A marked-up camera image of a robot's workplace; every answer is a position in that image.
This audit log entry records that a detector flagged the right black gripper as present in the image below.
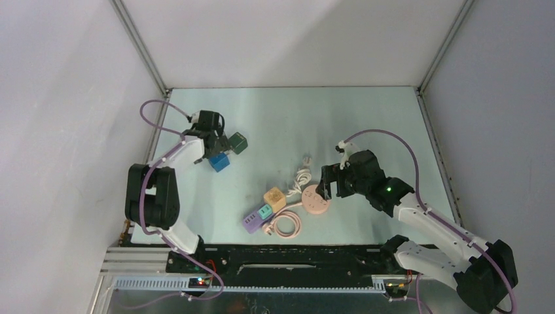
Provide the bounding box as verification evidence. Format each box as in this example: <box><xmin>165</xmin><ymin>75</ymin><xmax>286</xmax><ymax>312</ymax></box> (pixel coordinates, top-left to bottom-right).
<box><xmin>315</xmin><ymin>163</ymin><xmax>370</xmax><ymax>201</ymax></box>

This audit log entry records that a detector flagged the blue cube socket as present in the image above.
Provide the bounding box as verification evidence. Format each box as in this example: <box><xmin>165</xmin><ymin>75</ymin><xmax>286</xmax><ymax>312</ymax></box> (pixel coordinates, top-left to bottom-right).
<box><xmin>209</xmin><ymin>152</ymin><xmax>230</xmax><ymax>173</ymax></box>

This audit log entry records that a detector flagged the beige cube socket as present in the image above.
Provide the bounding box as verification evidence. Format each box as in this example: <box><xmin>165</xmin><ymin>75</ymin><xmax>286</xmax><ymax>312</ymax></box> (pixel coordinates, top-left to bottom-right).
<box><xmin>263</xmin><ymin>187</ymin><xmax>287</xmax><ymax>213</ymax></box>

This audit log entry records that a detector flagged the teal USB charger plug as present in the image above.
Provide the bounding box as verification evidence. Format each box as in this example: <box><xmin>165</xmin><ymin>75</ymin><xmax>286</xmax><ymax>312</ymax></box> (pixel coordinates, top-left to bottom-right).
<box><xmin>257</xmin><ymin>204</ymin><xmax>274</xmax><ymax>220</ymax></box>

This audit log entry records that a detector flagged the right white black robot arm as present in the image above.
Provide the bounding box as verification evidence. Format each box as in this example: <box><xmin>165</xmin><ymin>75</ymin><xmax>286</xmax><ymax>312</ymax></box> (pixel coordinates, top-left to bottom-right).
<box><xmin>316</xmin><ymin>150</ymin><xmax>518</xmax><ymax>313</ymax></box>

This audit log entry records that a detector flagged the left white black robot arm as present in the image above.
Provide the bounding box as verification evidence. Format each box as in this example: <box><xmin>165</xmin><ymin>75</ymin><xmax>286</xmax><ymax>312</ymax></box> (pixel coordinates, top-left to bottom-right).
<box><xmin>124</xmin><ymin>110</ymin><xmax>230</xmax><ymax>273</ymax></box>

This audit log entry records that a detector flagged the dark green cube socket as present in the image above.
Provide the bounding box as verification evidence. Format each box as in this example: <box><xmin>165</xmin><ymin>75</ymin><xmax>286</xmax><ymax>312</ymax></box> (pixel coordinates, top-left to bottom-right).
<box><xmin>228</xmin><ymin>131</ymin><xmax>248</xmax><ymax>155</ymax></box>

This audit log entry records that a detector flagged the pink round power strip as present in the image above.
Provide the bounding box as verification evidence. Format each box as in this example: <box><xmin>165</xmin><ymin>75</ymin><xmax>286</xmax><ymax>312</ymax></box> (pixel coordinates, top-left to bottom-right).
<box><xmin>301</xmin><ymin>184</ymin><xmax>330</xmax><ymax>215</ymax></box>

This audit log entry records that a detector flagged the purple power strip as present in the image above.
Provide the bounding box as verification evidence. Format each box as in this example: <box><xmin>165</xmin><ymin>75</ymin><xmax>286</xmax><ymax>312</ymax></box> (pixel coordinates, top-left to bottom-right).
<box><xmin>242</xmin><ymin>211</ymin><xmax>274</xmax><ymax>234</ymax></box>

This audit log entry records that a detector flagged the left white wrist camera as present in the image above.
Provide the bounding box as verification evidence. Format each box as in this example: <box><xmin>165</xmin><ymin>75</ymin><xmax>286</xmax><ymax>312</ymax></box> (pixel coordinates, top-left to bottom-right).
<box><xmin>187</xmin><ymin>111</ymin><xmax>201</xmax><ymax>124</ymax></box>

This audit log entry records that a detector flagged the white coiled power cord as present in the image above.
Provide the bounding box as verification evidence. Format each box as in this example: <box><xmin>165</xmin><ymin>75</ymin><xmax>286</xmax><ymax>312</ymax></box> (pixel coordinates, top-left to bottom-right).
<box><xmin>285</xmin><ymin>156</ymin><xmax>314</xmax><ymax>198</ymax></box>

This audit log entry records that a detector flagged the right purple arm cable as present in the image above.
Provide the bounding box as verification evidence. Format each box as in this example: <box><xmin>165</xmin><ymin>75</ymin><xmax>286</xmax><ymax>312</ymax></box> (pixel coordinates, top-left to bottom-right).
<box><xmin>344</xmin><ymin>129</ymin><xmax>519</xmax><ymax>314</ymax></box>

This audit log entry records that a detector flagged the pink coiled power cord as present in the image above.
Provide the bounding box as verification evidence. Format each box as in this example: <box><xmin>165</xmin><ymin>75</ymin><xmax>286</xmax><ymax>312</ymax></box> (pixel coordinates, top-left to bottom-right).
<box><xmin>262</xmin><ymin>200</ymin><xmax>304</xmax><ymax>239</ymax></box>

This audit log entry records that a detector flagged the white cable duct rail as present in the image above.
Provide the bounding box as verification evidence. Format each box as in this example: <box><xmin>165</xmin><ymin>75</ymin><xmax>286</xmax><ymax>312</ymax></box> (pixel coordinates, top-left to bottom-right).
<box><xmin>113</xmin><ymin>277</ymin><xmax>387</xmax><ymax>293</ymax></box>

